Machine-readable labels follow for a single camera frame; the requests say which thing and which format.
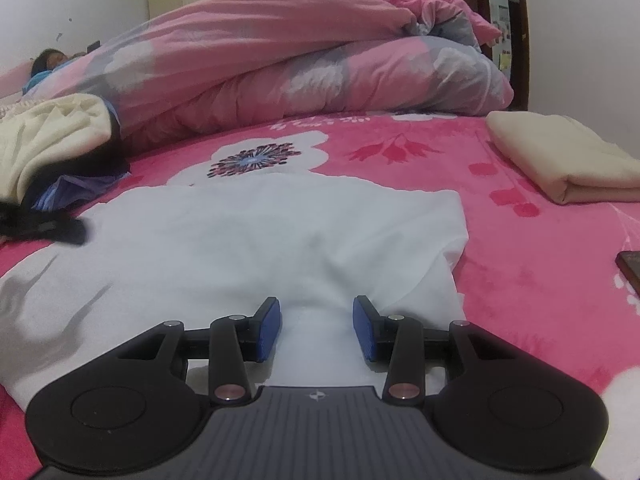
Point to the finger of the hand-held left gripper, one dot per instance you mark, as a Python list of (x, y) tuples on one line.
[(60, 230)]

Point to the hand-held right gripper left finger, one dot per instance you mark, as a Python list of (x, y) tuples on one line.
[(270, 330)]

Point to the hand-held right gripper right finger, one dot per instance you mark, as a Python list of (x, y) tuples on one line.
[(364, 330)]

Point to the white shirt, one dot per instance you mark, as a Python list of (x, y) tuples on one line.
[(250, 230)]

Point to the blue garment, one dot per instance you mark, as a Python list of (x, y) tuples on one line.
[(75, 190)]

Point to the black garment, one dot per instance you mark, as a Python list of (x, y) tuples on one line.
[(107, 157)]

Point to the cream sweater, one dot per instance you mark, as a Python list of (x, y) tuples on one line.
[(50, 135)]

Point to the white knit garment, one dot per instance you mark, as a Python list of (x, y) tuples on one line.
[(10, 109)]

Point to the pink and white headboard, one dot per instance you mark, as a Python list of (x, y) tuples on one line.
[(12, 80)]

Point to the pink floral blanket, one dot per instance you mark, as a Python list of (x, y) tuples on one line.
[(525, 270)]

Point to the folded beige cloth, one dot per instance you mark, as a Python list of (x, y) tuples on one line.
[(565, 155)]

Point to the smartphone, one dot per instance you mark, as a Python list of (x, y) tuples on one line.
[(631, 270)]

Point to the pink floral quilt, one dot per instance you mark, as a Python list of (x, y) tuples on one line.
[(280, 55)]

